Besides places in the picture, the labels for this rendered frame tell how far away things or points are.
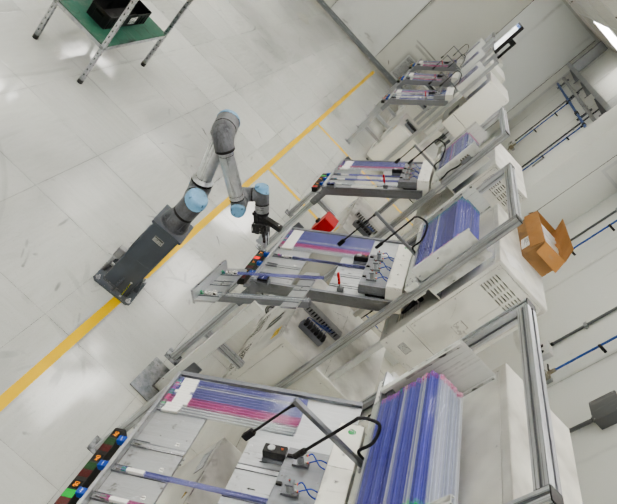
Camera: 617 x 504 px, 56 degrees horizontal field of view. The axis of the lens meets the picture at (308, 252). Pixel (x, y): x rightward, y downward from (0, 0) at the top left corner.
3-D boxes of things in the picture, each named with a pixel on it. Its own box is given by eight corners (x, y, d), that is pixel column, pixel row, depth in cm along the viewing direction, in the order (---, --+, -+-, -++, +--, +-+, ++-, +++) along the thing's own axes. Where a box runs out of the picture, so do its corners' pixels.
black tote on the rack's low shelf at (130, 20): (103, 30, 405) (111, 18, 400) (84, 11, 403) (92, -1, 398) (144, 23, 455) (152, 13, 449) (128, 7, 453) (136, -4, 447)
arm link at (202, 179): (180, 202, 300) (216, 114, 269) (187, 188, 312) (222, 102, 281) (201, 211, 302) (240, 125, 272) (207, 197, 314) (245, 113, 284)
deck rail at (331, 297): (250, 291, 291) (249, 280, 288) (251, 289, 292) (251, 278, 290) (391, 313, 274) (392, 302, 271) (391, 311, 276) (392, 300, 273)
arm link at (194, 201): (172, 211, 289) (187, 194, 283) (178, 197, 300) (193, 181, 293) (191, 225, 293) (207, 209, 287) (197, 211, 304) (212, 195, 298)
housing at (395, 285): (383, 312, 277) (385, 286, 271) (396, 266, 320) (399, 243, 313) (400, 314, 275) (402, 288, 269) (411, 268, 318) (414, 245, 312)
